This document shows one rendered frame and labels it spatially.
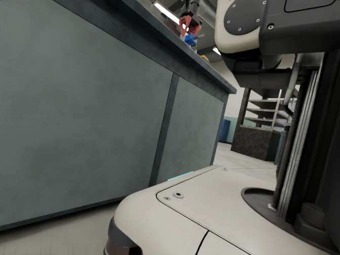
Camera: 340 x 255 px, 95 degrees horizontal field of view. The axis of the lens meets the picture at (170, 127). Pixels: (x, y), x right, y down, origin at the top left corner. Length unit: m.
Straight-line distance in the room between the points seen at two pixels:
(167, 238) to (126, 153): 0.46
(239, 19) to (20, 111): 0.59
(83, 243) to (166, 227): 0.42
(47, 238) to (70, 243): 0.07
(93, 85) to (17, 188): 0.35
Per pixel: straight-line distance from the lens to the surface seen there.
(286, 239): 0.37
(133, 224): 0.31
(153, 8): 0.81
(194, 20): 0.88
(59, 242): 0.68
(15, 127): 0.56
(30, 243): 0.69
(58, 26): 0.58
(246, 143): 4.64
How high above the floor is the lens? 0.43
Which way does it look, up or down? 2 degrees down
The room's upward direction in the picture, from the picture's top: 12 degrees clockwise
